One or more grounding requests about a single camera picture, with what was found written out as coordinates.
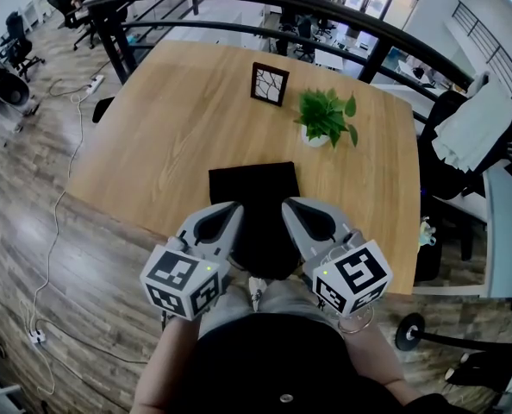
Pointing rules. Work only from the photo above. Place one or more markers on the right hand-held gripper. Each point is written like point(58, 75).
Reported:
point(355, 274)

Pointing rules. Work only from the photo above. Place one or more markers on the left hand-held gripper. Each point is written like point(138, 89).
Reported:
point(174, 274)

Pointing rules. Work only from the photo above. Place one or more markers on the person's right forearm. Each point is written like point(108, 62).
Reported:
point(368, 356)

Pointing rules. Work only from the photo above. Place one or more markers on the person's left forearm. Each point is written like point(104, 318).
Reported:
point(165, 360)

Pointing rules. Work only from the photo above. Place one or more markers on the person's left shoe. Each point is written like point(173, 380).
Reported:
point(256, 291)

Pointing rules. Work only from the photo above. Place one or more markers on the person's grey jeans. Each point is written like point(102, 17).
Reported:
point(282, 300)

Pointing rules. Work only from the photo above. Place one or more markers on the teal plastic trinket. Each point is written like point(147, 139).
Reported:
point(427, 231)

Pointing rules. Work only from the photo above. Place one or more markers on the green plant in white pot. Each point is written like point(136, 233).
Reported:
point(325, 112)

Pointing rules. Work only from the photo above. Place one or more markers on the person's black shirt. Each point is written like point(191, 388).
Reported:
point(273, 360)

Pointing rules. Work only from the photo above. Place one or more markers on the black barbell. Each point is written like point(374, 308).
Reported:
point(410, 332)

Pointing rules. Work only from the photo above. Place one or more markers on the black stool seat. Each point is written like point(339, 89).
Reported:
point(103, 109)

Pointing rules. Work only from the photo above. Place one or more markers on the white garment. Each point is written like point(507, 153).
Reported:
point(476, 132)

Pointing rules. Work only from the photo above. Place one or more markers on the long white power strip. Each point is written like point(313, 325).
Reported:
point(95, 83)

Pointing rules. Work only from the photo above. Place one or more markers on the white side desk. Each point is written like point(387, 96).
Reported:
point(510, 240)

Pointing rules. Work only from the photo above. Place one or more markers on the small white power strip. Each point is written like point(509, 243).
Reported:
point(37, 336)

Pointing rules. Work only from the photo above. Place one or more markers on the black swivel chair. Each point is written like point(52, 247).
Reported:
point(1, 84)

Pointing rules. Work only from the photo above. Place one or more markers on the black picture frame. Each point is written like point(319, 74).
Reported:
point(270, 84)

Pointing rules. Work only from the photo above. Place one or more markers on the black wall railing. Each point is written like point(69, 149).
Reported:
point(480, 27)

